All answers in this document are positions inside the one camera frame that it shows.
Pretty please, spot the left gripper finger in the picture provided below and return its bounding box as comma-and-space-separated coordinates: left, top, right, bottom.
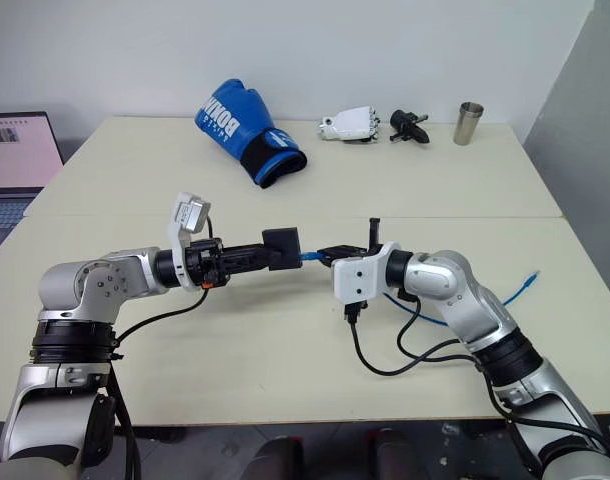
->
221, 242, 272, 261
221, 257, 277, 275

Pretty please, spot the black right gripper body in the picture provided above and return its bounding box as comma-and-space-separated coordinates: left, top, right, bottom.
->
345, 216, 385, 263

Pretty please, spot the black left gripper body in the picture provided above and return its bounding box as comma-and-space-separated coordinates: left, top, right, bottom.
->
184, 237, 232, 290

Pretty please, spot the blue Ethernet cable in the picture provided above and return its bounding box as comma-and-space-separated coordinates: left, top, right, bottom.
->
298, 249, 542, 329

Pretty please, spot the small black box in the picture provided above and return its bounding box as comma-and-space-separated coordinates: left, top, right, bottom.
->
261, 226, 305, 273

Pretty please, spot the white robotic hand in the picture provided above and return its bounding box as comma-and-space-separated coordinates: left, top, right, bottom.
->
319, 105, 385, 145

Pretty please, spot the blue boxing glove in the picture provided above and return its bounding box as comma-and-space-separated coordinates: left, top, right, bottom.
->
193, 78, 309, 190

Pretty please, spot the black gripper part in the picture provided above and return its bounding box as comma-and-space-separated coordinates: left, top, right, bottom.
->
387, 108, 432, 146

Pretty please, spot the metal cup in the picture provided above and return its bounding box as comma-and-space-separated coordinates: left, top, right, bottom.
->
452, 101, 485, 147

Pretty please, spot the dark rounded shape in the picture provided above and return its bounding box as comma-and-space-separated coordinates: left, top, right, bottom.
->
254, 436, 306, 480

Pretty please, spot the open laptop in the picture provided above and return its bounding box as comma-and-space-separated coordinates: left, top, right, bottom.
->
0, 111, 66, 265

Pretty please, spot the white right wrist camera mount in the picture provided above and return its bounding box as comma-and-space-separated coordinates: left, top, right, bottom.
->
332, 241, 404, 307

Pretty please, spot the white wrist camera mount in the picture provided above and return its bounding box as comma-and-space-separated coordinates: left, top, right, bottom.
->
166, 190, 214, 292
332, 241, 404, 307

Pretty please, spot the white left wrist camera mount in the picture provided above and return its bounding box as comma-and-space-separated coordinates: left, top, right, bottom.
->
166, 190, 214, 292

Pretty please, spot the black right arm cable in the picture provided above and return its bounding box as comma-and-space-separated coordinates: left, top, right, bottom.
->
341, 294, 610, 461

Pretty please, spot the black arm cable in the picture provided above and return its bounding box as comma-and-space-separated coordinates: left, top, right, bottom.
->
341, 294, 610, 461
106, 286, 212, 480

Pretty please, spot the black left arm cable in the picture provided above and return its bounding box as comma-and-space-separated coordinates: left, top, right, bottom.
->
106, 286, 212, 480

